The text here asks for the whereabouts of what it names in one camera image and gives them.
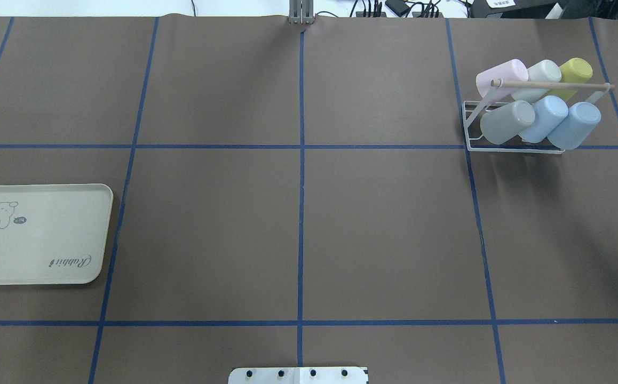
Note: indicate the cream serving tray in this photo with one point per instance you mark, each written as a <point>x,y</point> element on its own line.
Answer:
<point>53,234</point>

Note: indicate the yellow ikea cup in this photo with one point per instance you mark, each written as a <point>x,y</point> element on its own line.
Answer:
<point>575,70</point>

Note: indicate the grey ikea cup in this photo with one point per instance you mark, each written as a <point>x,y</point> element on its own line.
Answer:
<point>502,124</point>

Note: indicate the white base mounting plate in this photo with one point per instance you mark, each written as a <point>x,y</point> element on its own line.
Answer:
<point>318,374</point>

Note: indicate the white wire cup rack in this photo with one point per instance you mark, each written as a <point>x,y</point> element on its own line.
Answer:
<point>474,110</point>

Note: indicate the aluminium frame post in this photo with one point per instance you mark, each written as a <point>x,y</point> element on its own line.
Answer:
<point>301,12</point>

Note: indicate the light blue ikea cup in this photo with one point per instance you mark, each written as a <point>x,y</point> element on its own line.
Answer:
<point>582,119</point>

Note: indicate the white ikea cup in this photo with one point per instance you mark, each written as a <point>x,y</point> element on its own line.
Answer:
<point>543,71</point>

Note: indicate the pink ikea cup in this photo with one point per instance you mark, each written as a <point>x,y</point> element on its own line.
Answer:
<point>512,70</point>

